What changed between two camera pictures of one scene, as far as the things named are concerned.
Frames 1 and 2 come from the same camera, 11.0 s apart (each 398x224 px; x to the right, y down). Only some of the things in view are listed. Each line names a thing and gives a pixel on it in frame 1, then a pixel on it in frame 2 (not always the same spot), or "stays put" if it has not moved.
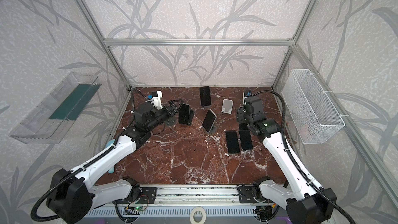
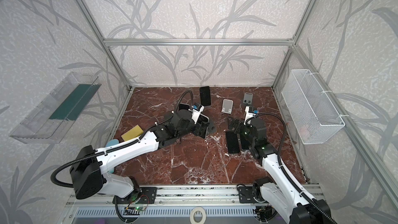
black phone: (232, 142) stays put
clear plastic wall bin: (50, 122) stays put
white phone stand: (227, 106) stays put
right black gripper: (241, 115) -> (237, 127)
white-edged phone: (246, 139) stays put
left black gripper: (171, 112) -> (202, 127)
